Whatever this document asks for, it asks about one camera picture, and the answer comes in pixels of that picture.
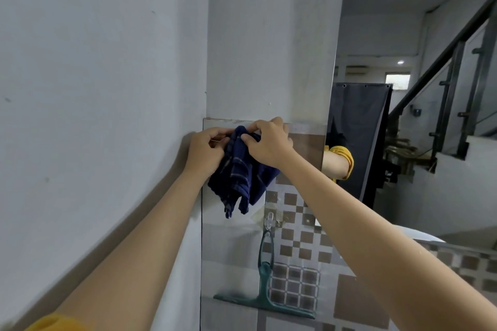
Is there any person's left hand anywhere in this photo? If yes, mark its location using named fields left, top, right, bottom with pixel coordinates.
left=184, top=127, right=232, bottom=185

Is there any person's right hand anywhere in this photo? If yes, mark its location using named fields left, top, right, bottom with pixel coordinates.
left=241, top=117, right=295, bottom=168

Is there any dark blue checked cloth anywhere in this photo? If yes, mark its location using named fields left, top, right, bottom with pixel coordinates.
left=207, top=125, right=282, bottom=220

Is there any person's left forearm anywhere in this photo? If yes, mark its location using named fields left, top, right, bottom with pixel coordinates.
left=52, top=167, right=212, bottom=331

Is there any person's right forearm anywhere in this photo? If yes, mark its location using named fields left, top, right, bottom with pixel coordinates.
left=268, top=148, right=497, bottom=331

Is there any black hanging curtain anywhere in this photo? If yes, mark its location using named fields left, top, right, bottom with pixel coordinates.
left=325, top=82, right=394, bottom=210

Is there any green window squeegee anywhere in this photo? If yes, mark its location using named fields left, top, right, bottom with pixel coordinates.
left=213, top=231, right=317, bottom=320

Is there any small window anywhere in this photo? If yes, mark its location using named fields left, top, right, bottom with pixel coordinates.
left=385, top=73, right=411, bottom=91

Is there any cluttered wooden table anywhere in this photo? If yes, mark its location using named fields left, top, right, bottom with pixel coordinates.
left=382, top=136, right=438, bottom=189

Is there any white basin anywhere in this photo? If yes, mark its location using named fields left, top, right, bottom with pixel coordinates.
left=388, top=224, right=448, bottom=244

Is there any black stair railing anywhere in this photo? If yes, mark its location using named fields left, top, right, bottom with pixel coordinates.
left=388, top=0, right=497, bottom=161

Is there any yellow shirt sleeve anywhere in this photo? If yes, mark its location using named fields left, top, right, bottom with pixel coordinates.
left=23, top=313, right=91, bottom=331

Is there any clear adhesive wall hook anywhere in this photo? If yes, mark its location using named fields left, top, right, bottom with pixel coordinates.
left=252, top=210, right=289, bottom=233

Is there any wall mirror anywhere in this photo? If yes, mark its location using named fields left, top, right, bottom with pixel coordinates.
left=200, top=117, right=327, bottom=331

